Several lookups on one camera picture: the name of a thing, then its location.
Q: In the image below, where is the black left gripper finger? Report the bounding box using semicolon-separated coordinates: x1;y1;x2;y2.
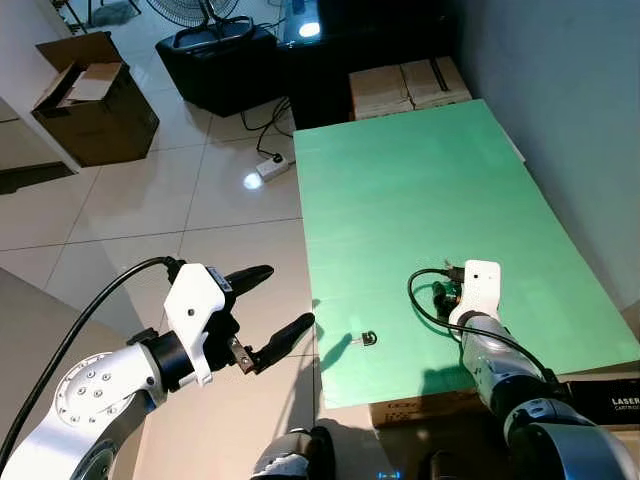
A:
225;264;276;296
251;312;317;374

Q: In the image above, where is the green board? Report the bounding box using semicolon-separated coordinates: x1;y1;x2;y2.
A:
292;98;640;410

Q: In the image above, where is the white power strip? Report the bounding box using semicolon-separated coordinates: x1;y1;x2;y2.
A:
254;155;294;184

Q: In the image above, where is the brown cardboard support box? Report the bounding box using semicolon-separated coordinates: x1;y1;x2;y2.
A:
369;388;493;430

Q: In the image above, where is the black laser toner box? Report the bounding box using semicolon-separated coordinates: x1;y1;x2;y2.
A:
558;377;640;428

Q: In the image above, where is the black hard case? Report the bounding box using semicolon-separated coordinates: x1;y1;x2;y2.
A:
155;20;283;118

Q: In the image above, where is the open brown cardboard box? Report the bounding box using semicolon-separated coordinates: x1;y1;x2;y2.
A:
31;31;160;169

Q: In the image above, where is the flat brown cardboard box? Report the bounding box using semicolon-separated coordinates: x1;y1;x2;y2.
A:
400;56;474;110
348;63;414;122

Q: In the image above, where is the black cabinet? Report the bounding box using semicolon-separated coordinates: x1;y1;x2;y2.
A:
278;0;463;132

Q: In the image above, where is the black standing fan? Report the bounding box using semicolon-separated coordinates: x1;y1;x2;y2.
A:
145;0;243;47

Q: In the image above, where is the chair wheel base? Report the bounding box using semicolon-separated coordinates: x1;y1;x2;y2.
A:
50;0;143;28

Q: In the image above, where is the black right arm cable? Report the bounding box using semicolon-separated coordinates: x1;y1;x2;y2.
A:
407;262;553;383

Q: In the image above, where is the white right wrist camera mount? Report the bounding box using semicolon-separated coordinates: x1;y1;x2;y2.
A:
449;260;502;327

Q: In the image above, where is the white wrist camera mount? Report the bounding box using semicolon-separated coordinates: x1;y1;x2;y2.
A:
449;260;502;327
163;263;237;388

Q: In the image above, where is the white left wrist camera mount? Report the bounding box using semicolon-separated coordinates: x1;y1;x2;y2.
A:
163;263;237;388

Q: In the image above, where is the black floor cable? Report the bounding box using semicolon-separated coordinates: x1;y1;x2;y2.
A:
239;95;297;161

